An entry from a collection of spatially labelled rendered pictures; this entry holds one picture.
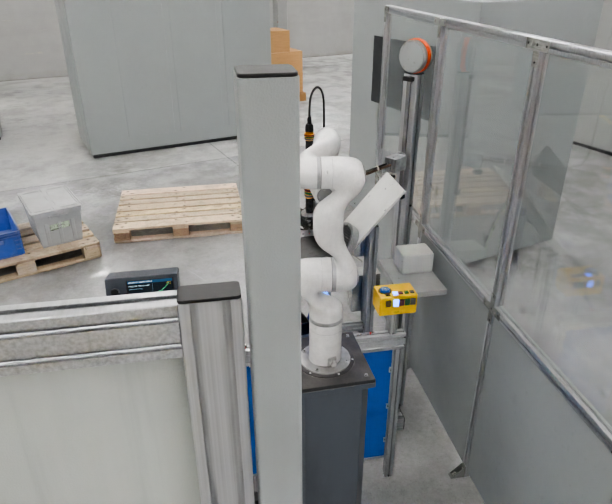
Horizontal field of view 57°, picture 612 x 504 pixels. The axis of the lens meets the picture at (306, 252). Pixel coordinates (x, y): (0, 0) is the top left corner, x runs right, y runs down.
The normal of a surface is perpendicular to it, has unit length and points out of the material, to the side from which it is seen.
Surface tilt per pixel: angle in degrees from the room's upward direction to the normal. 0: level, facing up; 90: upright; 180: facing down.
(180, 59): 90
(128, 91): 90
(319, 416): 90
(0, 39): 90
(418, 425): 0
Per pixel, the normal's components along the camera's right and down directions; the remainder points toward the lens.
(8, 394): 0.18, 0.44
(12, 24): 0.46, 0.40
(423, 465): 0.00, -0.89
